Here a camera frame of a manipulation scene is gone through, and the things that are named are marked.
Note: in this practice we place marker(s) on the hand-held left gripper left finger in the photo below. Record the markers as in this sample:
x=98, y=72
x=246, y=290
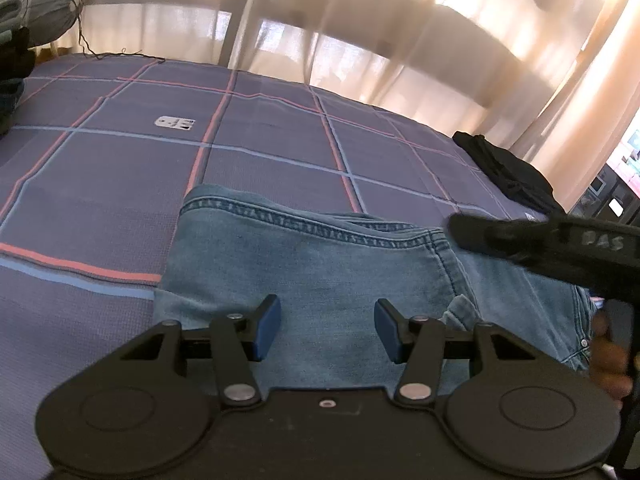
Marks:
x=267, y=327

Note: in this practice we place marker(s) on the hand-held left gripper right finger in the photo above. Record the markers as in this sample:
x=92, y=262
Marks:
x=390, y=330

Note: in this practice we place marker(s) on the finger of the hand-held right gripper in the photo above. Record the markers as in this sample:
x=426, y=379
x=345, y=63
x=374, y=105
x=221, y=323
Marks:
x=490, y=237

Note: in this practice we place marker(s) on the light blue denim pants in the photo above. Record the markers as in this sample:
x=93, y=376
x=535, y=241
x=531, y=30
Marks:
x=325, y=270

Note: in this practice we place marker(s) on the person's right hand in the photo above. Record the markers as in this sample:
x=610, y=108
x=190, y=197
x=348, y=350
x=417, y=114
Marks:
x=607, y=370

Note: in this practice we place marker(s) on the dark cabinet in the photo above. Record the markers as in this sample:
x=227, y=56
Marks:
x=595, y=200

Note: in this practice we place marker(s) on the black folded cloth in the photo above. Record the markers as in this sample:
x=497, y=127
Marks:
x=510, y=170

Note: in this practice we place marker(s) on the bright screen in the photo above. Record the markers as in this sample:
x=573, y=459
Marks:
x=627, y=160

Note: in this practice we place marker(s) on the blue plaid bed sheet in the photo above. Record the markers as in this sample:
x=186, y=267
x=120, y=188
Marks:
x=125, y=185

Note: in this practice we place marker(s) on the sheer cream curtain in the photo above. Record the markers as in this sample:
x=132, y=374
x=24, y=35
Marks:
x=400, y=25

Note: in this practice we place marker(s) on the dark loose thread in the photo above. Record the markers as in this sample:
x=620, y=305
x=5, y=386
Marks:
x=100, y=50

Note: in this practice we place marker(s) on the teal folded cloth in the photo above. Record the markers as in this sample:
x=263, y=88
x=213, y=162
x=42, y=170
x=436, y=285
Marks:
x=5, y=37

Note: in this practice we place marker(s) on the grey-blue bolster pillow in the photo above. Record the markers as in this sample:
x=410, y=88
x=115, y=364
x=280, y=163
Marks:
x=47, y=0

